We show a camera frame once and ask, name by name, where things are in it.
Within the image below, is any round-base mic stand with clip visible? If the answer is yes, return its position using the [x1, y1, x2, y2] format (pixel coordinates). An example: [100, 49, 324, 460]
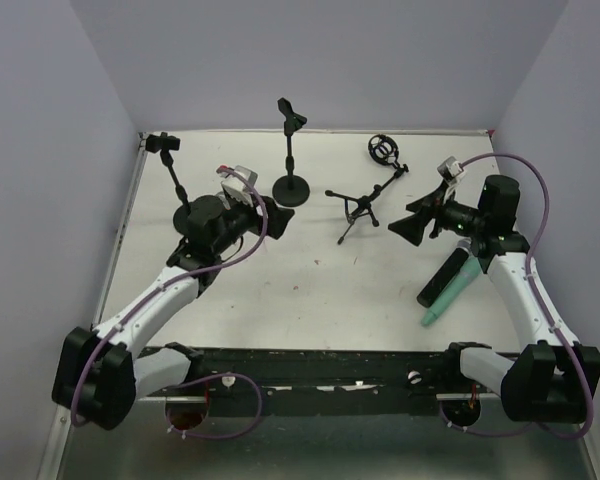
[272, 97, 310, 208]

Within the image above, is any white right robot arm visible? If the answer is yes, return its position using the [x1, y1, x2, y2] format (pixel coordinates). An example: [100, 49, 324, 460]
[388, 175, 600, 426]

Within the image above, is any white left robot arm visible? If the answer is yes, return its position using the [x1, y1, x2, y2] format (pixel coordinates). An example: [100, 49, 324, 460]
[52, 195, 294, 430]

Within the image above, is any left round-base mic stand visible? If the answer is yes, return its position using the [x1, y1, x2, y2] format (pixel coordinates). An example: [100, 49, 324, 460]
[145, 132, 221, 242]

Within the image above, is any mint green microphone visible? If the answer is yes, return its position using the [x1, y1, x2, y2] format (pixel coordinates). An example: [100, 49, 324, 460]
[420, 256, 482, 327]

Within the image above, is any black glitter microphone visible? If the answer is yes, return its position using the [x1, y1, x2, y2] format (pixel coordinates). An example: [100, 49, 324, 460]
[416, 238, 471, 308]

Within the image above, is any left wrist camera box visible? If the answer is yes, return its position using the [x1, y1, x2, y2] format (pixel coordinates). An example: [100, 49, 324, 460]
[220, 165, 258, 207]

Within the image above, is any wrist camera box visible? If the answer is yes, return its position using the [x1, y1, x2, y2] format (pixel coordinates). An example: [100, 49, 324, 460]
[437, 156, 466, 189]
[220, 165, 258, 207]

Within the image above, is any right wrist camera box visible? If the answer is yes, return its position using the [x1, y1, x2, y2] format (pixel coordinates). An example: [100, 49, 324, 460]
[437, 156, 466, 189]

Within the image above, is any tripod stand with shock mount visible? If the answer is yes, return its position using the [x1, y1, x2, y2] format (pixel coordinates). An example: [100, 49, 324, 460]
[325, 133, 409, 245]

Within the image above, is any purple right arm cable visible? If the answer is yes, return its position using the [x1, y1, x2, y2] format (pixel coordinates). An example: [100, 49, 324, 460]
[457, 152, 597, 442]

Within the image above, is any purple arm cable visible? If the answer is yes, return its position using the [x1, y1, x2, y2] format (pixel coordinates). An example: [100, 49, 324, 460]
[69, 187, 270, 427]
[457, 152, 597, 442]

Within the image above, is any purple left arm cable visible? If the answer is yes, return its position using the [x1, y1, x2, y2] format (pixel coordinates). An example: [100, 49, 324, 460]
[69, 187, 270, 427]

